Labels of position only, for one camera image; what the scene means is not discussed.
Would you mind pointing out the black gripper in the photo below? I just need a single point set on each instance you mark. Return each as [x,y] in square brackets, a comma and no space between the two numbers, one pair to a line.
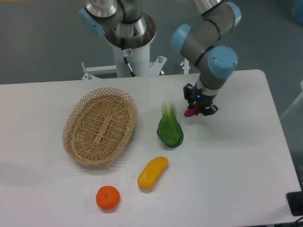
[205,102]

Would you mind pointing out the purple sweet potato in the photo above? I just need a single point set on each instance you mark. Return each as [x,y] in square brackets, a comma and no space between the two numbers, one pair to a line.
[194,110]

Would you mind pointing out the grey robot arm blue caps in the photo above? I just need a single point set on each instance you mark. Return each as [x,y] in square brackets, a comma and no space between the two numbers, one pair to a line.
[196,44]

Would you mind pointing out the green bok choy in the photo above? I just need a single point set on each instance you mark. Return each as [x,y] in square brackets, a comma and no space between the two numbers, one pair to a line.
[169,130]

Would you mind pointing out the yellow mango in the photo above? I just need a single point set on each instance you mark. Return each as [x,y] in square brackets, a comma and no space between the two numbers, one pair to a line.
[152,172]

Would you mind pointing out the woven wicker basket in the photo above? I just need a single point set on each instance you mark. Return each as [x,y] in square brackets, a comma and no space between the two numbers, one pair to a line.
[100,126]

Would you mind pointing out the orange tangerine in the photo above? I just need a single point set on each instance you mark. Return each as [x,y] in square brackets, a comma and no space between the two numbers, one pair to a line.
[107,197]

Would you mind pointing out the blue object top right corner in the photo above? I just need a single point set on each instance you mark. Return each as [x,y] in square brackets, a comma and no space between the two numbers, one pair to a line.
[297,11]

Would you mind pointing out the black device at table edge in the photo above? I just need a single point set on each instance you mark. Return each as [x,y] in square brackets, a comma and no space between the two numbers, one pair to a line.
[295,202]

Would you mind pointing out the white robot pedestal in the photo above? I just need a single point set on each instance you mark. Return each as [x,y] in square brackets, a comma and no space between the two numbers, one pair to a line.
[131,48]

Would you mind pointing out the white frame at right edge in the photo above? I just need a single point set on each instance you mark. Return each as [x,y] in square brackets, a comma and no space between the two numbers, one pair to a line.
[294,106]

